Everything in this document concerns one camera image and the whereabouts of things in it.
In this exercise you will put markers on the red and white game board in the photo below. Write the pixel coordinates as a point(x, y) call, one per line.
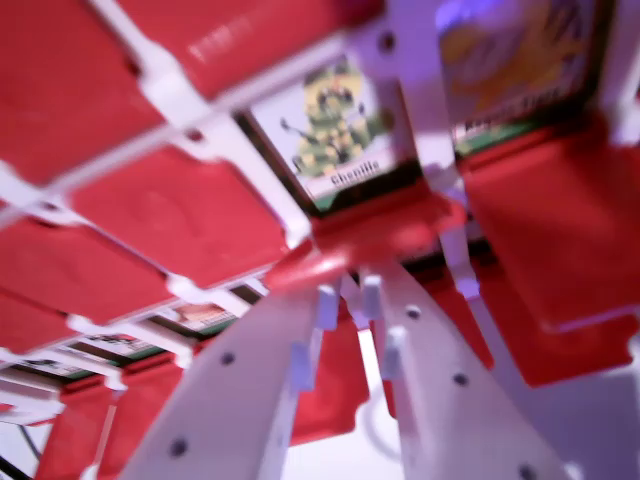
point(150, 215)

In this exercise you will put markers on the caterpillar picture card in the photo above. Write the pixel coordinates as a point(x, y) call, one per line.
point(335, 130)

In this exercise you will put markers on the yellow picture card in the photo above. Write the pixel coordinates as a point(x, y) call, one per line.
point(520, 65)

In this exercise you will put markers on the red flap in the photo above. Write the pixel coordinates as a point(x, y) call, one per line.
point(380, 230)
point(555, 230)

